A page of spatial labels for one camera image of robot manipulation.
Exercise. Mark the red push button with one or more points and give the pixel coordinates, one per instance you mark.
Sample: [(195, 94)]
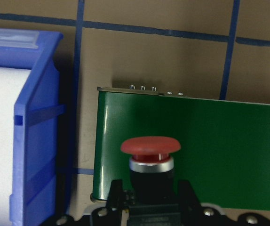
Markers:
[(152, 167)]

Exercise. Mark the white foam pad left bin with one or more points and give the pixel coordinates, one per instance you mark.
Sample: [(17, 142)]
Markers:
[(1, 143)]

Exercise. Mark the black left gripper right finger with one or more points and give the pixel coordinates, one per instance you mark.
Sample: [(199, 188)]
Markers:
[(185, 196)]

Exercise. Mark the blue bin left side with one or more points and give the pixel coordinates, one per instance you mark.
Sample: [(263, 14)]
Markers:
[(36, 111)]

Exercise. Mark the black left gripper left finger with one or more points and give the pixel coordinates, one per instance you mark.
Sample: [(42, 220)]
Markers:
[(116, 197)]

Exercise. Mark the green conveyor belt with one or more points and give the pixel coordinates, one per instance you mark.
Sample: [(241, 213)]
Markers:
[(225, 145)]

